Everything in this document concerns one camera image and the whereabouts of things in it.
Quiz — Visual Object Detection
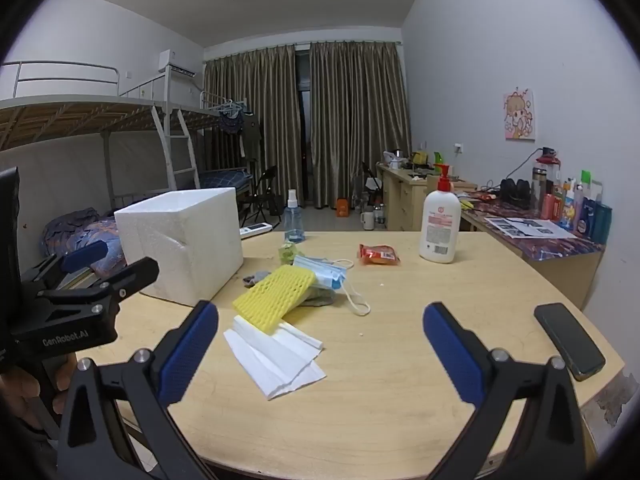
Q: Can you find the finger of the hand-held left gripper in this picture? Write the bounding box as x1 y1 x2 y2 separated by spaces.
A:
37 256 161 312
20 240 110 287

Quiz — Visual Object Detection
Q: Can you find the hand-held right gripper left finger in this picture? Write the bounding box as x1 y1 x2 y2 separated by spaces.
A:
57 300 221 480

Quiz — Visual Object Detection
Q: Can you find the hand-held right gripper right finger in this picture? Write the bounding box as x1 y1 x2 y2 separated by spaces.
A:
422 302 587 480

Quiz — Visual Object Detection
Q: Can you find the white foam box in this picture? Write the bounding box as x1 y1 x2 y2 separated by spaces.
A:
114 187 244 307

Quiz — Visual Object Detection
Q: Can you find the blue face mask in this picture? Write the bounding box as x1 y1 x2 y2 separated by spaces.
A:
292 255 372 317

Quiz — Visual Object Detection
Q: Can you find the person's left hand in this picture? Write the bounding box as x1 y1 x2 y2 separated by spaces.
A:
0 355 78 431

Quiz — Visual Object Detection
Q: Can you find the blue orange quilt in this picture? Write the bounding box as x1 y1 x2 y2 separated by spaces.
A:
42 208 126 273

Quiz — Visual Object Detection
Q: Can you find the white tissue sheet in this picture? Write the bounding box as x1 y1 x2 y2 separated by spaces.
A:
223 329 327 401

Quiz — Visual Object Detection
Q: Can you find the yellow foam net sleeve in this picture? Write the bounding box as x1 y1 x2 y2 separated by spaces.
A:
232 266 317 335

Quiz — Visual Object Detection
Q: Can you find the black smartphone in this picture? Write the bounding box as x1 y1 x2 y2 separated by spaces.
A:
533 303 607 382

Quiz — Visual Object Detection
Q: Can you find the red snack packet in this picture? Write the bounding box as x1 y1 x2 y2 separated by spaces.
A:
357 243 401 267

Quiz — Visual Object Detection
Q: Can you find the white bed ladder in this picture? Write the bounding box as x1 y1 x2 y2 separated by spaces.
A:
152 107 201 191

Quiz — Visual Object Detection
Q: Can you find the white lotion pump bottle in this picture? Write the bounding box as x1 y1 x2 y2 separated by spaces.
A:
419 162 462 264

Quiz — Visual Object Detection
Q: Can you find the blue plaid mattress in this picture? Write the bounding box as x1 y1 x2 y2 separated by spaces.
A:
197 170 253 189

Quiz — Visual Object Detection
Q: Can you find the desk with patterned cover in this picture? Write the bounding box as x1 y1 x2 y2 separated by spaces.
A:
460 190 607 311

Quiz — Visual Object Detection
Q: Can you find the white metal bunk bed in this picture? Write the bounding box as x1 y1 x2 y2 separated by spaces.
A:
0 60 198 221
120 67 256 211

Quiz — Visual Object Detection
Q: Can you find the printed paper sheet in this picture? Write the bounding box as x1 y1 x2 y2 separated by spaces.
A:
484 216 577 240

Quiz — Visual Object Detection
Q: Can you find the black folding chair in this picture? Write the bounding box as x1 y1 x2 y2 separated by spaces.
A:
240 165 278 228

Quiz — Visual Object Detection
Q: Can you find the clear blue spray bottle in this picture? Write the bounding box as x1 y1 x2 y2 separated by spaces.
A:
283 189 306 245

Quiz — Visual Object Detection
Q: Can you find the black bag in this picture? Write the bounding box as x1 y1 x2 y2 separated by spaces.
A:
500 178 532 206

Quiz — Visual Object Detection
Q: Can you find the dark green hanging garment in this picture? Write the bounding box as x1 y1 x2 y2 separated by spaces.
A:
242 110 263 162

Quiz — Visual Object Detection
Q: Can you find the row of toiletry bottles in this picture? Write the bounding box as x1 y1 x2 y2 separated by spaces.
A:
540 170 613 242

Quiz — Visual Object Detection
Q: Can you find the red lidded thermos bottle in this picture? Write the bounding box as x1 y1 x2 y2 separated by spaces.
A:
531 147 562 217

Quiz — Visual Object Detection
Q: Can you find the brown curtain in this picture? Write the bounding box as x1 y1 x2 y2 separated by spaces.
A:
309 40 413 208
203 45 301 211

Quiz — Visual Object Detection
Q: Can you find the white air conditioner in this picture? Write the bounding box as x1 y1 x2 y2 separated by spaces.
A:
157 50 198 78

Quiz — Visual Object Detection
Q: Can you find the pink cartoon wall poster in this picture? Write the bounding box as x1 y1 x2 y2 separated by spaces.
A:
502 89 536 141

